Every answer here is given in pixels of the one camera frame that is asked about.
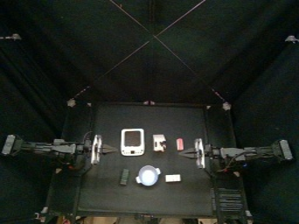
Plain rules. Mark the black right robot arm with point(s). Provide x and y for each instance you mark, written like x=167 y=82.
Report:
x=248 y=152

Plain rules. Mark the grey frame corner bracket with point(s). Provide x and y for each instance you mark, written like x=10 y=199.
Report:
x=291 y=38
x=14 y=36
x=70 y=102
x=225 y=106

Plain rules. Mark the green sushi roll toy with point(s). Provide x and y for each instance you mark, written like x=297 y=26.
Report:
x=124 y=176

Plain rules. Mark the small white rectangular block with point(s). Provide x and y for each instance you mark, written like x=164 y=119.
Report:
x=172 y=178

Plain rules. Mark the small red toy piece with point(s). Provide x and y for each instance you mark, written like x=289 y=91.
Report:
x=179 y=144

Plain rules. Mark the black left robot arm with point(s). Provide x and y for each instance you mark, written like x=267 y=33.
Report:
x=50 y=147

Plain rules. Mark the white rectangular device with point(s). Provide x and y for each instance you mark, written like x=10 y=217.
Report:
x=132 y=151

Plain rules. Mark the grey frame middle bracket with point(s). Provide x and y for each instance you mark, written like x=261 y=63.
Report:
x=148 y=102

